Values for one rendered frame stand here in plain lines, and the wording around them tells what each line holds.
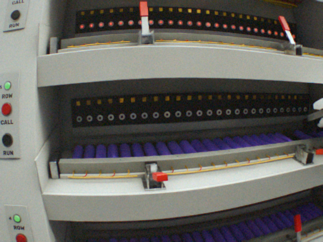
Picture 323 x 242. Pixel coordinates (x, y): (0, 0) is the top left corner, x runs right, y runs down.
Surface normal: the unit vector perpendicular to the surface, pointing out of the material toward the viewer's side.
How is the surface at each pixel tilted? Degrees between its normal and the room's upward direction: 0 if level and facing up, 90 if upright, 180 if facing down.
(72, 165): 108
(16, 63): 90
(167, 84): 90
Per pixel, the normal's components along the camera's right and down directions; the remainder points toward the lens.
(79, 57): 0.17, 0.24
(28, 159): 0.16, -0.07
